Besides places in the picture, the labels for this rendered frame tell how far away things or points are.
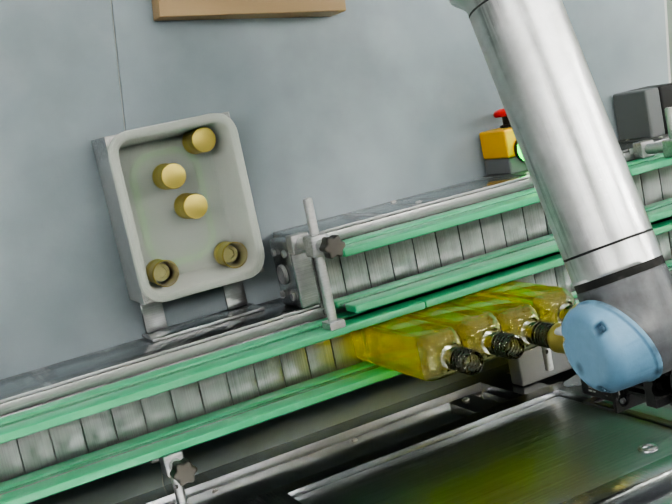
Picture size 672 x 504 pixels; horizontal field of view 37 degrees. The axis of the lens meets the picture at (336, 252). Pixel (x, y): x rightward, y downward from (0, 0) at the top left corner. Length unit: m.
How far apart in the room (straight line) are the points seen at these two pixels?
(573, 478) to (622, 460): 0.06
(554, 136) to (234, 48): 0.72
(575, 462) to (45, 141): 0.77
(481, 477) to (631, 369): 0.41
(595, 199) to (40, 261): 0.79
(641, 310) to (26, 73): 0.86
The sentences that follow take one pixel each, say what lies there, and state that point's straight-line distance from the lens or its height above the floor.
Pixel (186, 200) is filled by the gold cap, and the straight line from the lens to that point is 1.34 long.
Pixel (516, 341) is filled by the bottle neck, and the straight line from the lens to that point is 1.19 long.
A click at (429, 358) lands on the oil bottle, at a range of 1.19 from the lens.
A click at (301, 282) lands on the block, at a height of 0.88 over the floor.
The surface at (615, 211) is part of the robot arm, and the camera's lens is 0.81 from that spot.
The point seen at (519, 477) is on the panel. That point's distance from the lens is 1.16.
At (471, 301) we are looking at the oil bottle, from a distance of 1.34.
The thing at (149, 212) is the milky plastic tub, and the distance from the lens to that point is 1.37.
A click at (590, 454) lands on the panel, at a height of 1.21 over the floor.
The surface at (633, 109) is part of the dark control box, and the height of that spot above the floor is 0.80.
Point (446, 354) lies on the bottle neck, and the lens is 1.18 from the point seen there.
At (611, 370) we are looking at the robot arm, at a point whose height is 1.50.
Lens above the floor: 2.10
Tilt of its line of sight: 65 degrees down
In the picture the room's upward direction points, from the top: 97 degrees clockwise
